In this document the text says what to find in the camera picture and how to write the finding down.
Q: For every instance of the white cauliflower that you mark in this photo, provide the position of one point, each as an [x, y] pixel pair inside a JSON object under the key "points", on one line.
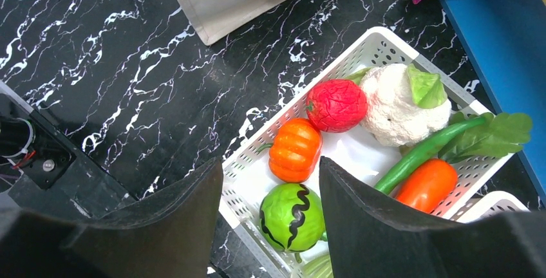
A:
{"points": [[405, 104]]}

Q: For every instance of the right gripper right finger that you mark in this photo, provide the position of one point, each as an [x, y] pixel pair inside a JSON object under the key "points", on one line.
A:
{"points": [[372, 235]]}

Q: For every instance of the white vegetable basket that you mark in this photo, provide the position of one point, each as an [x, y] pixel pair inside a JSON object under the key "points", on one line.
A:
{"points": [[247, 178]]}

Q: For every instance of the white fruit basket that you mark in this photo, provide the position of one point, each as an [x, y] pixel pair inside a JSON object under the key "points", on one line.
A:
{"points": [[492, 203]]}

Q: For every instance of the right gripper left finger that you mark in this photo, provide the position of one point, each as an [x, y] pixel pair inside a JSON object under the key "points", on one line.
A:
{"points": [[167, 234]]}

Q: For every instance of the orange carrot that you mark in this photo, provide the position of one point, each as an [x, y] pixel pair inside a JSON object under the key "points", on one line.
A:
{"points": [[498, 136]]}

